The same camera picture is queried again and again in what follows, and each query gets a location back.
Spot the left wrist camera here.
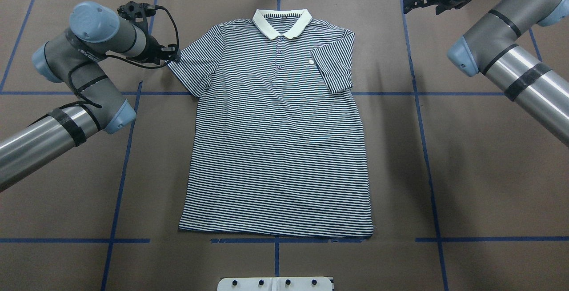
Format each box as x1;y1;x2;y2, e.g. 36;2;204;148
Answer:
116;1;156;28

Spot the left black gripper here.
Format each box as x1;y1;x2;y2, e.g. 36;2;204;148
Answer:
144;38;180;65

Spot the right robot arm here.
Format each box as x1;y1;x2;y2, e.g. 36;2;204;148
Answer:
402;0;569;145

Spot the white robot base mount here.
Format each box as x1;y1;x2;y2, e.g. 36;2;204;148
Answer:
216;276;335;291

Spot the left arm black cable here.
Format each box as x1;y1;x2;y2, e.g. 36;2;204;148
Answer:
71;5;180;109

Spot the striped polo shirt white collar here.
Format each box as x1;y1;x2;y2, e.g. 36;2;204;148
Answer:
169;9;374;239

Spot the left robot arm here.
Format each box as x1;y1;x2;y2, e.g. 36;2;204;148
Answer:
0;1;180;191

